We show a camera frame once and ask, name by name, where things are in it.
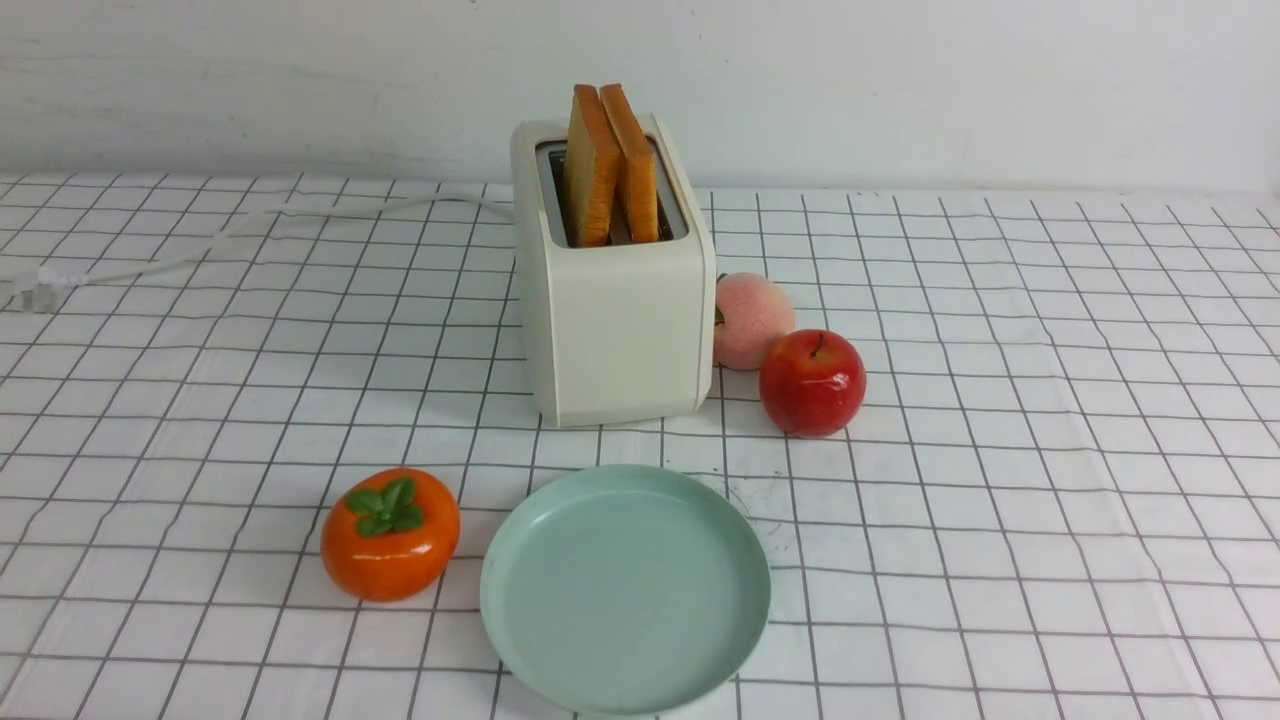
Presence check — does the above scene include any cream white toaster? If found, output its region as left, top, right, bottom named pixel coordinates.
left=509, top=114, right=717, bottom=428

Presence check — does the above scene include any orange persimmon with green leaf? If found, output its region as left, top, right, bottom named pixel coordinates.
left=319, top=468, right=461, bottom=603

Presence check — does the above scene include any white power cable with plug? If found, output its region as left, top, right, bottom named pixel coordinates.
left=10, top=190, right=515, bottom=313

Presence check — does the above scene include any pink peach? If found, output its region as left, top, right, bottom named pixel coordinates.
left=713, top=272, right=796, bottom=372

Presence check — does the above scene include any pale green round plate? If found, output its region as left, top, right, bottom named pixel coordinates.
left=477, top=464, right=773, bottom=719

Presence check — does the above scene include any toasted bread slice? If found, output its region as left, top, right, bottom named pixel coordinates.
left=564, top=85, right=622, bottom=249
left=599, top=85, right=660, bottom=243

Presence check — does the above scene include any red apple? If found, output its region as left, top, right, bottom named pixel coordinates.
left=758, top=329, right=868, bottom=439

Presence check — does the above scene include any white grid tablecloth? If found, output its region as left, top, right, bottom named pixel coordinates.
left=1, top=176, right=1279, bottom=719

